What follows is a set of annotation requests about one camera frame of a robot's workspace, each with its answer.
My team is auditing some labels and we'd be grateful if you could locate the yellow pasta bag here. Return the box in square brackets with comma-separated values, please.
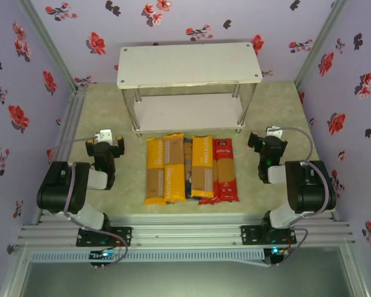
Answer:
[190, 135, 216, 199]
[144, 137, 167, 207]

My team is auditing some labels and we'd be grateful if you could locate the yellow pasta bag print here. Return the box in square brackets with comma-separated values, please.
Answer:
[163, 132, 187, 204]

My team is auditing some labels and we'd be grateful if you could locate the blue pasta bag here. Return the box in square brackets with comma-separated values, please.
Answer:
[183, 138, 195, 201]

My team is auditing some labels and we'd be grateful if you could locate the white two-tier shelf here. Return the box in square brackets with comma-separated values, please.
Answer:
[116, 42, 263, 139]

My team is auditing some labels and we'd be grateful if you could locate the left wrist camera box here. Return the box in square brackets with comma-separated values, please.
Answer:
[95, 129, 114, 145]

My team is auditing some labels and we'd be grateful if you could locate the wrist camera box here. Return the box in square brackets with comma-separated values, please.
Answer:
[95, 129, 114, 145]
[265, 125, 284, 139]

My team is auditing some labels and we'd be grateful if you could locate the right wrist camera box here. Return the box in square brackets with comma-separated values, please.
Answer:
[265, 125, 284, 139]

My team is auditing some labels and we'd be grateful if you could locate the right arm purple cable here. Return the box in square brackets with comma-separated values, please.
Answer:
[265, 126, 338, 267]

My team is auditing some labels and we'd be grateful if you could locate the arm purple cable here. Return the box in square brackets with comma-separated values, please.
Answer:
[51, 134, 129, 267]
[265, 126, 338, 267]

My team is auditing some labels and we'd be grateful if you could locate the aluminium side rail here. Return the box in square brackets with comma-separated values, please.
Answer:
[50, 85, 89, 162]

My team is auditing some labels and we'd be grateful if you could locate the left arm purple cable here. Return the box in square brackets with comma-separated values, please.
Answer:
[51, 134, 129, 267]

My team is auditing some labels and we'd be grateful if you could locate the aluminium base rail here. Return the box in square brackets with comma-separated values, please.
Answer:
[17, 212, 357, 249]

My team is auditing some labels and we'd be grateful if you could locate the aluminium corner post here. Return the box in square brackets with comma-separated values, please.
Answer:
[16, 0, 79, 91]
[292, 0, 349, 91]

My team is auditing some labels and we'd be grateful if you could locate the white slotted cable duct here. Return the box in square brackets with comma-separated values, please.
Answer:
[28, 249, 265, 264]

